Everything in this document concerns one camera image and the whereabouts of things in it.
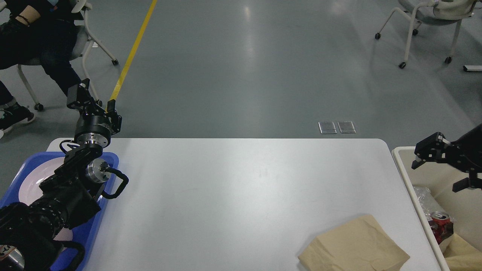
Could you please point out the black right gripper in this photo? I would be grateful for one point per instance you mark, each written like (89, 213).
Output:
(464, 154)

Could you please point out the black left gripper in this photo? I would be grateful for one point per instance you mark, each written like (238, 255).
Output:
(90, 127)

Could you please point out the foil tray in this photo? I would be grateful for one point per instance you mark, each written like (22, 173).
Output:
(428, 203)

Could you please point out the crushed red soda can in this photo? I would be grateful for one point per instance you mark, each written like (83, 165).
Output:
(441, 226)

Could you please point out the brown paper bag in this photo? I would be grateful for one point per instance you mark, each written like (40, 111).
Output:
(460, 255)
(358, 245)

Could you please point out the pink plate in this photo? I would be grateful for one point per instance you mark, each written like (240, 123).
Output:
(29, 190)

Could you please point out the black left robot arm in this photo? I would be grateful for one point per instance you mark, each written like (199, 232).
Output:
(70, 196)

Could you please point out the beige plastic bin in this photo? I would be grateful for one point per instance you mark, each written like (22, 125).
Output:
(464, 206)

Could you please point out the grey office chair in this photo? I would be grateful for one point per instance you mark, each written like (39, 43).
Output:
(82, 48)

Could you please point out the person in black clothes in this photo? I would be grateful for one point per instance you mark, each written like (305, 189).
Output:
(42, 29)

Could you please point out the white object at right edge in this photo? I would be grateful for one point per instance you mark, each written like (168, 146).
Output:
(472, 68)

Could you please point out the blue plastic tray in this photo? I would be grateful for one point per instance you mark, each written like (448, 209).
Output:
(84, 234)

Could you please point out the silver floor outlet plates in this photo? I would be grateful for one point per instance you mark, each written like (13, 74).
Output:
(343, 127)

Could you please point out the grey chair in background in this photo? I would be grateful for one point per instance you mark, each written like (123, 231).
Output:
(433, 13)

